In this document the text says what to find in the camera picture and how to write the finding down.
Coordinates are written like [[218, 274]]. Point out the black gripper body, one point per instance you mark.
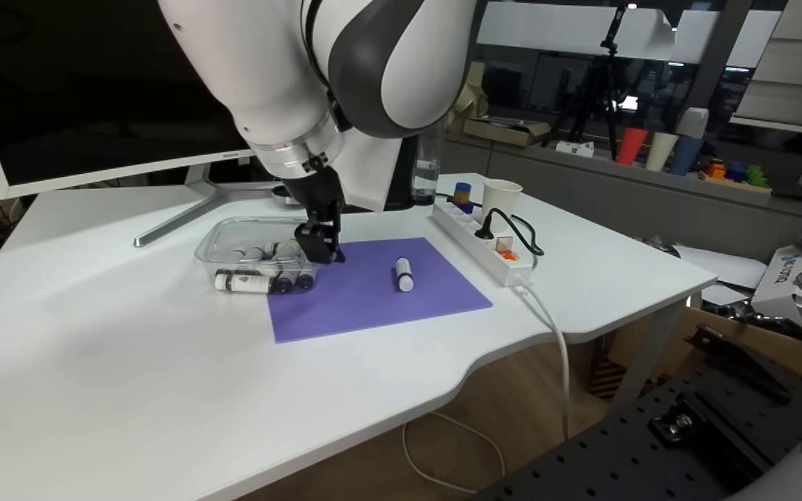
[[317, 196]]

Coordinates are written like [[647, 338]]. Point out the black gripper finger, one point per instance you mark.
[[331, 239], [308, 243]]

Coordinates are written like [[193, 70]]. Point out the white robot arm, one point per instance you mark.
[[264, 72]]

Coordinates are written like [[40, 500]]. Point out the dark capped tube inside container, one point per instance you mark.
[[292, 281]]

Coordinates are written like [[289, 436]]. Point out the white tube inside container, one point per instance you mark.
[[239, 281]]

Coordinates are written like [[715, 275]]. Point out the clear plastic container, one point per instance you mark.
[[221, 266]]

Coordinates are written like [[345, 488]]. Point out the purple rectangular mat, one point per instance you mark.
[[364, 295]]

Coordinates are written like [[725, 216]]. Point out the white tube with dark cap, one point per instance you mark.
[[406, 275]]

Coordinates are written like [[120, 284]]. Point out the white monitor stand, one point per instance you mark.
[[193, 199]]

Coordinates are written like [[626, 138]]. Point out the small blue capped jar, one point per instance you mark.
[[462, 192]]

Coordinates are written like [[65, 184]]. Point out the white paper cup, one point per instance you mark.
[[503, 196]]

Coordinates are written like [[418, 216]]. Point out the black computer monitor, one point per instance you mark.
[[95, 93]]

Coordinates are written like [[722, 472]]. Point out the black tripod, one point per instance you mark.
[[606, 83]]

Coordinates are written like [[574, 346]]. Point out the red cup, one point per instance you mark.
[[633, 145]]

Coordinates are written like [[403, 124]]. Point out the gray table leg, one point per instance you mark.
[[654, 351]]

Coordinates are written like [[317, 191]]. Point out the white plastic cup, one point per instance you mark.
[[662, 152]]

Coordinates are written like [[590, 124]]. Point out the blue cup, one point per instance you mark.
[[686, 157]]

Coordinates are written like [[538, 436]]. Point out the black perforated breadboard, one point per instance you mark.
[[654, 447]]

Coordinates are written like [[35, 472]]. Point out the white paper sheet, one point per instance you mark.
[[722, 266]]

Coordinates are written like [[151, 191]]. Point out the orange toy block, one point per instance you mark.
[[716, 170]]

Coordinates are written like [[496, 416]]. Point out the green toy block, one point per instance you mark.
[[755, 177]]

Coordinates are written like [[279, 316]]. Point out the white power strip orange switch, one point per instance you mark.
[[475, 243]]

